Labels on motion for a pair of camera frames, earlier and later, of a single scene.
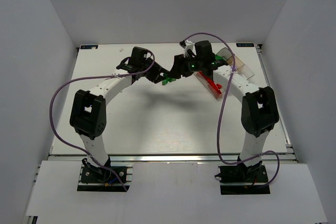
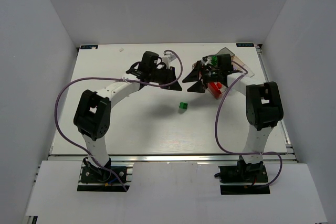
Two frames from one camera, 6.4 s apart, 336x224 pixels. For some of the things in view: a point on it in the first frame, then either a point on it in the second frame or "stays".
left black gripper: x=156 y=74 -> x=165 y=75
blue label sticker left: x=88 y=46 stays
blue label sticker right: x=244 y=44 stays
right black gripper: x=177 y=66 -> x=205 y=76
